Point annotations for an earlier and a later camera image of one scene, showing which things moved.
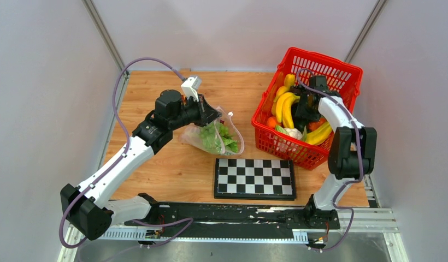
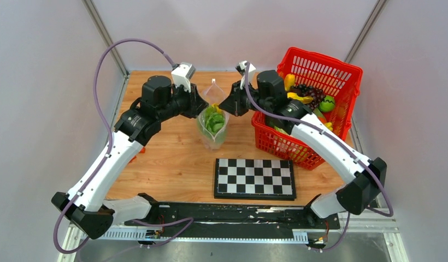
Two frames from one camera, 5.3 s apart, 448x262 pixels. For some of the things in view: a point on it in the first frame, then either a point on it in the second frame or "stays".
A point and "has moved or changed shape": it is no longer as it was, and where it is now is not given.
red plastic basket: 342,78 stays
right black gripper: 301,111 to 233,103
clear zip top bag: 223,136 has moved or changed shape
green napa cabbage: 210,136 has moved or changed shape
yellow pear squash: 289,81 stays
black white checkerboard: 254,179 stays
